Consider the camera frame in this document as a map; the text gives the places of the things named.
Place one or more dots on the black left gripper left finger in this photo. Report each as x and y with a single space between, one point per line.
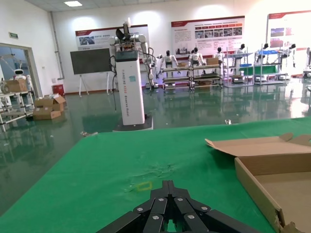
155 206

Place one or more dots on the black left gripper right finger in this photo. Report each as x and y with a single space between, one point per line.
184 206

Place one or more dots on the cardboard box with torn rim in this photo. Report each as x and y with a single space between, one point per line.
267 150

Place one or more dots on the closed cardboard box on floor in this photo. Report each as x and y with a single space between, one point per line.
46 114

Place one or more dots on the open cardboard box on floor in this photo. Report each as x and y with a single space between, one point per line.
52 104

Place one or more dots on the cardboard box on workbench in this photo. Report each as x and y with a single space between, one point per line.
212 61

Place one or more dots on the red box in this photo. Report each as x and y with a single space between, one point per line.
58 89

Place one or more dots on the cardboard box on rack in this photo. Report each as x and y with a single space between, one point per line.
16 85

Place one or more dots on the yellow rubber band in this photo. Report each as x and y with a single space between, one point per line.
141 187

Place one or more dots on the green table cloth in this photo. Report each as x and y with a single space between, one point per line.
97 170

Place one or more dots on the metal binder clip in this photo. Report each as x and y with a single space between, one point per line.
228 121

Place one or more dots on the low roller workbench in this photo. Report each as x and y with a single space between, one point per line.
176 77
206 76

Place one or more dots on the white humanoid robot black head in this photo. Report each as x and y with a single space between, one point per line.
219 55
168 60
291 51
241 51
196 58
264 48

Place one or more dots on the dark display screen on stand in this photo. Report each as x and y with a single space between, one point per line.
90 60

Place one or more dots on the white pipe rack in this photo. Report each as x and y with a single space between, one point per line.
14 106

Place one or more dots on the wide red white info board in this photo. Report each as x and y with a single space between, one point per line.
209 29

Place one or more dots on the small white round-head robot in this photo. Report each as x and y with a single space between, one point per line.
19 74

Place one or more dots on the tall red white info board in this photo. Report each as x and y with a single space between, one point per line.
286 26

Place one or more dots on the ceiling light panel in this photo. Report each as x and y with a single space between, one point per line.
72 3

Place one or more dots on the green exit sign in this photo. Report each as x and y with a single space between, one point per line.
13 35

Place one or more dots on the white tube frame rack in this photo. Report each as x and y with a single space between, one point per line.
269 78
239 77

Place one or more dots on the red white wall poster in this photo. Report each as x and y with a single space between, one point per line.
94 38

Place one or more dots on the white wall pipe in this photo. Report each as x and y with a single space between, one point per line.
56 48

